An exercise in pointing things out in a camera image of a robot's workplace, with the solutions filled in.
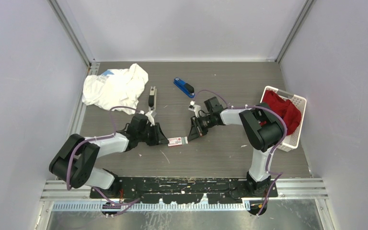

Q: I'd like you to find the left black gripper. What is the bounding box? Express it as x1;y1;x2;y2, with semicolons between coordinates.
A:
138;123;169;147

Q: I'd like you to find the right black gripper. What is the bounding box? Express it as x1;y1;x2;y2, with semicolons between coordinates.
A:
188;114;215;142

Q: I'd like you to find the staple box lid sleeve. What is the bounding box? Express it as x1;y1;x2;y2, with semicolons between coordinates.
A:
168;137;185;147

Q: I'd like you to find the blue black stapler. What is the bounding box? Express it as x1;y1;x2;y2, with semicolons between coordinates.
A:
173;78;195;98

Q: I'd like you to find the box of staples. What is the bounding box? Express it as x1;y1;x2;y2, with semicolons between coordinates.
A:
182;137;188;145

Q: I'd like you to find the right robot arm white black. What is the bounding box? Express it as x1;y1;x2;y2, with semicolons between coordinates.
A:
187;97;287;197

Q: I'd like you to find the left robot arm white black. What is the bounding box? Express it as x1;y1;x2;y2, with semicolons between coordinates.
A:
49;114;169;198

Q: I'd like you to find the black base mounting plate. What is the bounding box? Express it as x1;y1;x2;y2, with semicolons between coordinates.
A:
90;177;278;204

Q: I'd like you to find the white crumpled t-shirt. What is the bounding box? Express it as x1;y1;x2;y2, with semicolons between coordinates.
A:
82;63;149;115

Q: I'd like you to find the white plastic basket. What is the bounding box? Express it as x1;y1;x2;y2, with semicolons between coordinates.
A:
261;86;307;152

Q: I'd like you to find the red cloth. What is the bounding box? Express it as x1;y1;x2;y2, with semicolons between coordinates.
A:
262;90;302;136

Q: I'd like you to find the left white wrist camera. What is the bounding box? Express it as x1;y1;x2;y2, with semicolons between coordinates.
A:
139;110;157;126

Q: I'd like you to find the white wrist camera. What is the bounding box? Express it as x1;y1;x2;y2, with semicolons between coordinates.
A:
139;110;157;126
188;101;201;118

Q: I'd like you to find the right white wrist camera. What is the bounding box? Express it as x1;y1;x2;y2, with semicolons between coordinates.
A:
188;101;201;118

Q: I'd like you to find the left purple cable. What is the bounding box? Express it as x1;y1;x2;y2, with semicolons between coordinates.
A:
66;106;140;217

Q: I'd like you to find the white perforated cable rail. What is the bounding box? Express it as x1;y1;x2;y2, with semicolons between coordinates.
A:
52;201;250;211

